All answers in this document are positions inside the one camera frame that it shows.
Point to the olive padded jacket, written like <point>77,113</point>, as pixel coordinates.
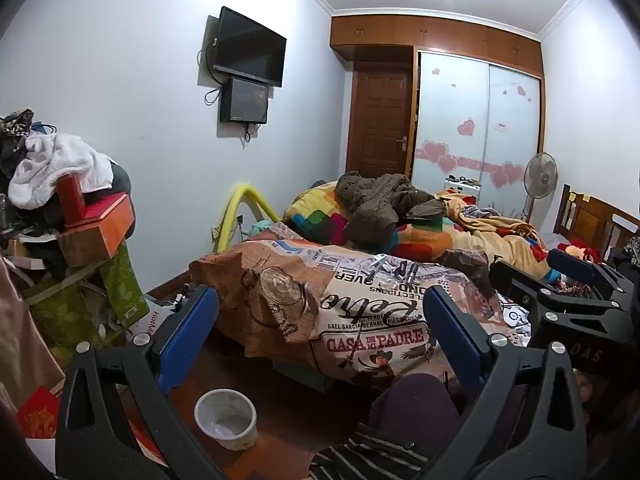
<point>380,200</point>

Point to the orange wooden box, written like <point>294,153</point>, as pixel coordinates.
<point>100,240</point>

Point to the white plastic bag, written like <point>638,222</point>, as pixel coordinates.
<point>150,321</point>

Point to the dark grey cloth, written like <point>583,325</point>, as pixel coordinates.
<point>121,177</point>

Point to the white box with round logo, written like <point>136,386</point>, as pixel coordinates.
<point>512,317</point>

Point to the teal cloth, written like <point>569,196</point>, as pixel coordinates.
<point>261,226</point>

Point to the yellow fleece blanket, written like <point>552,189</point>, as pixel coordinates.
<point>510,245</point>

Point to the red cloth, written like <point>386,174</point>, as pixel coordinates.
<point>575,249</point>

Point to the small black wall monitor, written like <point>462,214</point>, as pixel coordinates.
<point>245,100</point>

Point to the brown wooden door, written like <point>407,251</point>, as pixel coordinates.
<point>380,120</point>

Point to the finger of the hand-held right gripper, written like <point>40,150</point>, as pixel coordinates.
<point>515,285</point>
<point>575,264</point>

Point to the person's right hand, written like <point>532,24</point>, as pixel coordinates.
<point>584,387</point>

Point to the wooden headboard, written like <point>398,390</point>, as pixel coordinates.
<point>590,220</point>

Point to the white towel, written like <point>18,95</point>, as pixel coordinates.
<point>60,155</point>

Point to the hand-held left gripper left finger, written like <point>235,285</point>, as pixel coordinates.
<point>192,330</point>

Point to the printed bedsheet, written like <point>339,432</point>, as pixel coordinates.
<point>300,300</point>

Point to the leopard print cloth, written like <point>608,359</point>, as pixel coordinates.
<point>17,122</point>

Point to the white nightstand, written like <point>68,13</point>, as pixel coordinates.
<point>465,191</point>

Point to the black wall television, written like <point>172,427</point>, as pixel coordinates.
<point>250,45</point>

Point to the beige cloth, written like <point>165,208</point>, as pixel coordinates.
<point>20,330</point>

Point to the red paper bag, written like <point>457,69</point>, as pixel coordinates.
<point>40,412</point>

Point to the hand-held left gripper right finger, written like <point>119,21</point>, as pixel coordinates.
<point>452,335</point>

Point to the standing fan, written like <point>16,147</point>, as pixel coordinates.
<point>540,175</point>

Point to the red box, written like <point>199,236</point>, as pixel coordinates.
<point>70,200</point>

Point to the white plastic bucket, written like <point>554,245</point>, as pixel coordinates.
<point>235,435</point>

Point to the wardrobe with heart stickers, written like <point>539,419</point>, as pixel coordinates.
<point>450,110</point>

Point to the small black tube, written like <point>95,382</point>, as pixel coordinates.
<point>399,270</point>
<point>412,272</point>

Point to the person's purple trouser leg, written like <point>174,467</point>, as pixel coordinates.
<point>415,405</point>

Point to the striped grey garment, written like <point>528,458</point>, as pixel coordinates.
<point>370,460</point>

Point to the clear plastic wrapper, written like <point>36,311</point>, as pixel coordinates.
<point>386,284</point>

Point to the pile of dark clothes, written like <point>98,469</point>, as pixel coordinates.
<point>10,160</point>

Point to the wooden overhead cabinet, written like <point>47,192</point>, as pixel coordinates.
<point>425,30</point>

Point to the yellow foam tube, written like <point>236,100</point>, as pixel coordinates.
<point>235,200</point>

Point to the colourful checked blanket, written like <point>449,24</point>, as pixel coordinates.
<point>320,220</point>

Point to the small silver tube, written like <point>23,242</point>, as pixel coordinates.
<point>376,266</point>

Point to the green leaf-print bag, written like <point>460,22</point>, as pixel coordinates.
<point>122,285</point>
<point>60,315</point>

